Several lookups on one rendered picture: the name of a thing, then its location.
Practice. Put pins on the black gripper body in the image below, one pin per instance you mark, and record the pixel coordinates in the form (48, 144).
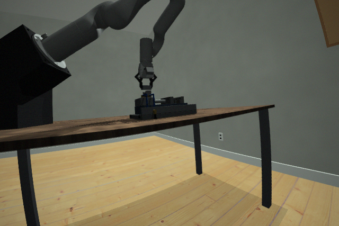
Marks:
(141, 70)

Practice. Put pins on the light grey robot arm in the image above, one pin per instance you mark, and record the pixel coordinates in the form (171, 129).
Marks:
(116, 15)

